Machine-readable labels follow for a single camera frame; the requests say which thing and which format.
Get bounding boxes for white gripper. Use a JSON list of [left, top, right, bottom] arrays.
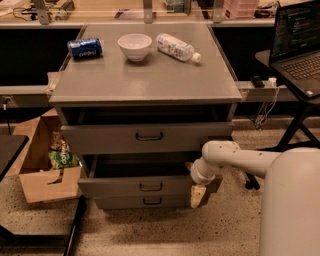
[[190, 157, 217, 208]]

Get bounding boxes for grey drawer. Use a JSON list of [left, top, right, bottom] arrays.
[[95, 195, 191, 210], [62, 122, 233, 155], [78, 151, 200, 199]]

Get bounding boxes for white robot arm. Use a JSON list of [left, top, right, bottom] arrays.
[[187, 141, 320, 256]]

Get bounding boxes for grey top drawer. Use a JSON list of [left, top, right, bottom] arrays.
[[62, 122, 233, 155]]

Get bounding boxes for grey bottom drawer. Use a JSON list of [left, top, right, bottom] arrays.
[[95, 195, 191, 210]]

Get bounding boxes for grey drawer cabinet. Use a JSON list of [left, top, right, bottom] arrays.
[[50, 23, 241, 206]]

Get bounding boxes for black laptop stand table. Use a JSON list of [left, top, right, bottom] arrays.
[[245, 50, 320, 190]]

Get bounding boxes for black power adapter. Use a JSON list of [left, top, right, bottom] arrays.
[[250, 76, 264, 88]]

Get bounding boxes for green snack bag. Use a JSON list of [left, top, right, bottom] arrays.
[[48, 151, 78, 169]]

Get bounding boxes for clear plastic bottle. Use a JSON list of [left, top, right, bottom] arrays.
[[156, 33, 201, 63]]

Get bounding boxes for cardboard box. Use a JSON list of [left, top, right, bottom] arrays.
[[8, 109, 82, 203]]

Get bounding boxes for white bowl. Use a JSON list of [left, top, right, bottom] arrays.
[[118, 33, 152, 62]]

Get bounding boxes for black laptop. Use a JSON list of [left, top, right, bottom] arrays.
[[269, 0, 320, 98]]

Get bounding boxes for blue pepsi can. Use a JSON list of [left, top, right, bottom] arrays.
[[67, 38, 102, 59]]

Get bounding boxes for pink storage box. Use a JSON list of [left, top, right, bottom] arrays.
[[223, 0, 258, 19]]

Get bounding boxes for white cables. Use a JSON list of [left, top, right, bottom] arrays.
[[254, 77, 281, 130]]

